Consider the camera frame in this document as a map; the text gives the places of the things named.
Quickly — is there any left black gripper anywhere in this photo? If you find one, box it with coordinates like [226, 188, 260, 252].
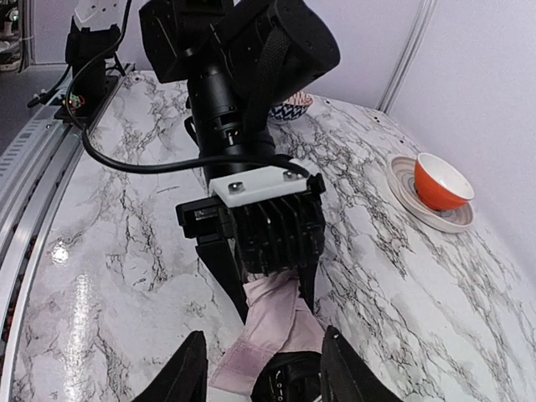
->
[176, 196, 325, 322]

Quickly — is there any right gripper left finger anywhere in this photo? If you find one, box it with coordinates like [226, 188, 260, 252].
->
[132, 331, 208, 402]

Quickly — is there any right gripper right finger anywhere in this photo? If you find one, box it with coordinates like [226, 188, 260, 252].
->
[320, 326, 401, 402]

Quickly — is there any pink and black umbrella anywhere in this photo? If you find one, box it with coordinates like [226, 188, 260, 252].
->
[209, 271, 324, 396]

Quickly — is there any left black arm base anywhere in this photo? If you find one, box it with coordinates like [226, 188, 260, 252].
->
[70, 58, 126, 126]

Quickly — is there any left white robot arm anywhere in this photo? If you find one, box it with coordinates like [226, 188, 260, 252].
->
[81, 1, 340, 317]

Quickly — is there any red patterned round pouch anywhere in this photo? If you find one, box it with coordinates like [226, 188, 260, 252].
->
[268, 91, 313, 124]

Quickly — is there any grey round plate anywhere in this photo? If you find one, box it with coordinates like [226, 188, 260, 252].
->
[386, 156, 474, 234]

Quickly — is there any red and white bowl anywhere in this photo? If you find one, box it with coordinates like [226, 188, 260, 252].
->
[414, 152, 475, 211]

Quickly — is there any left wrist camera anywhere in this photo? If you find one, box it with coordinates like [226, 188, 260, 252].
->
[209, 159, 326, 275]

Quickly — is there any aluminium front rail frame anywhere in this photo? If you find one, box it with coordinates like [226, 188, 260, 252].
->
[0, 62, 135, 361]

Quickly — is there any left aluminium corner post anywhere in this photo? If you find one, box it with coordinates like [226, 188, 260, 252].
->
[377, 0, 438, 114]

